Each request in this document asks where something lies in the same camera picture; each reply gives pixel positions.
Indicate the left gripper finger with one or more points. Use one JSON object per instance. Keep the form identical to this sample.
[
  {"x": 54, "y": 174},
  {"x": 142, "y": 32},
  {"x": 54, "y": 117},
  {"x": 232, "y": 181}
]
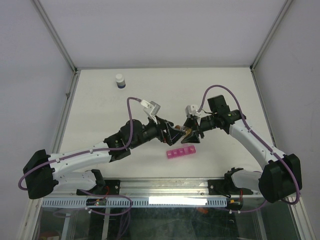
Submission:
[
  {"x": 172, "y": 135},
  {"x": 163, "y": 122}
]

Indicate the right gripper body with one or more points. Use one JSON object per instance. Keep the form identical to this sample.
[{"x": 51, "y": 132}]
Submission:
[{"x": 197, "y": 128}]

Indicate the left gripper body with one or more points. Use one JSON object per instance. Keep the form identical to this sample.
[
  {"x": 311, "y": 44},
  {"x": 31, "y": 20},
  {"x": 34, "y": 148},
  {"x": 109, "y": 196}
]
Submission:
[{"x": 155, "y": 129}]

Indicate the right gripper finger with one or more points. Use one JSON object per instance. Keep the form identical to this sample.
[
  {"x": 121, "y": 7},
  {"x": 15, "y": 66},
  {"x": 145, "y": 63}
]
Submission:
[
  {"x": 191, "y": 138},
  {"x": 189, "y": 123}
]

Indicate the clear bottle yellow capsules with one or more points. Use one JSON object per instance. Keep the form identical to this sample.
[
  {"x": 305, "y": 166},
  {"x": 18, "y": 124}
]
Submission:
[{"x": 186, "y": 130}]

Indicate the pink weekly pill organizer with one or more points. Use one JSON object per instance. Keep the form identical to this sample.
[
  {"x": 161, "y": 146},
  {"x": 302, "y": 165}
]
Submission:
[{"x": 181, "y": 151}]

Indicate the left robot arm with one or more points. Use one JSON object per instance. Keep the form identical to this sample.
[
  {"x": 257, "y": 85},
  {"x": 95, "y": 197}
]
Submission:
[{"x": 45, "y": 173}]

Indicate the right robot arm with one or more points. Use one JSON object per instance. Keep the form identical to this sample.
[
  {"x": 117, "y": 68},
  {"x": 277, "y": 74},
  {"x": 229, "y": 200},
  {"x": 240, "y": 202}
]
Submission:
[{"x": 280, "y": 174}]

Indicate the white capped pill bottle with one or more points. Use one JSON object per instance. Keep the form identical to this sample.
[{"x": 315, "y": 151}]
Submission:
[{"x": 120, "y": 81}]

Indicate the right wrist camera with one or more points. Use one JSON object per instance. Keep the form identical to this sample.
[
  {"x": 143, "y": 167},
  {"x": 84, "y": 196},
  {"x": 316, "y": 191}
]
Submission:
[{"x": 192, "y": 110}]

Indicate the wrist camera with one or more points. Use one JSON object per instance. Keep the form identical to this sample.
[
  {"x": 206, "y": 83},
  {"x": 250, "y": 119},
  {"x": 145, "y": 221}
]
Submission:
[
  {"x": 192, "y": 110},
  {"x": 151, "y": 109}
]

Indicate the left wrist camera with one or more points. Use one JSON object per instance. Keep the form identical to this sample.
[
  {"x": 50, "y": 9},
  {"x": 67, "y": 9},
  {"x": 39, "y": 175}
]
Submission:
[{"x": 151, "y": 109}]

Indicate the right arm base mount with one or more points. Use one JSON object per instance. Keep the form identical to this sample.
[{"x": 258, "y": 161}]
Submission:
[{"x": 235, "y": 183}]

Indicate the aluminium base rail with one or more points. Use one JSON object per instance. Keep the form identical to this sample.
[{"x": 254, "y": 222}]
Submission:
[{"x": 160, "y": 187}]

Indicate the white slotted cable duct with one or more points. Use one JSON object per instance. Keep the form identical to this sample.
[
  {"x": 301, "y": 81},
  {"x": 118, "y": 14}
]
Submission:
[{"x": 142, "y": 202}]

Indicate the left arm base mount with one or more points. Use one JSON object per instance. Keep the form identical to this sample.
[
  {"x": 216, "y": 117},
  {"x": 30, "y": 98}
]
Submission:
[{"x": 101, "y": 186}]

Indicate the right aluminium frame post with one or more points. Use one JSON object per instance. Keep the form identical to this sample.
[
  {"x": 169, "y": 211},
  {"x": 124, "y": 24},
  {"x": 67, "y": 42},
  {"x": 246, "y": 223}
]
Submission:
[{"x": 271, "y": 33}]

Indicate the aluminium frame post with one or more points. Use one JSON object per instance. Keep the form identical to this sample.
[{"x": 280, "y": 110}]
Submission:
[
  {"x": 54, "y": 34},
  {"x": 271, "y": 33}
]

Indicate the left aluminium frame post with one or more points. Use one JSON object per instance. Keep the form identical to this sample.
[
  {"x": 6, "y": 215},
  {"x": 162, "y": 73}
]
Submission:
[{"x": 54, "y": 34}]

